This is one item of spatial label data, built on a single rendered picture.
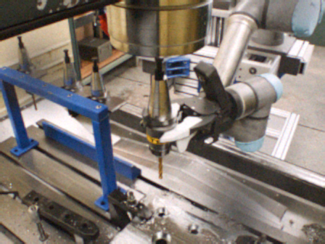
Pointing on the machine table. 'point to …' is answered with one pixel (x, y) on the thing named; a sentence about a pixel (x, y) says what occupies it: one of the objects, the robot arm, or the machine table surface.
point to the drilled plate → (174, 221)
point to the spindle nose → (159, 27)
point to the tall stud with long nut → (38, 221)
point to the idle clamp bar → (63, 217)
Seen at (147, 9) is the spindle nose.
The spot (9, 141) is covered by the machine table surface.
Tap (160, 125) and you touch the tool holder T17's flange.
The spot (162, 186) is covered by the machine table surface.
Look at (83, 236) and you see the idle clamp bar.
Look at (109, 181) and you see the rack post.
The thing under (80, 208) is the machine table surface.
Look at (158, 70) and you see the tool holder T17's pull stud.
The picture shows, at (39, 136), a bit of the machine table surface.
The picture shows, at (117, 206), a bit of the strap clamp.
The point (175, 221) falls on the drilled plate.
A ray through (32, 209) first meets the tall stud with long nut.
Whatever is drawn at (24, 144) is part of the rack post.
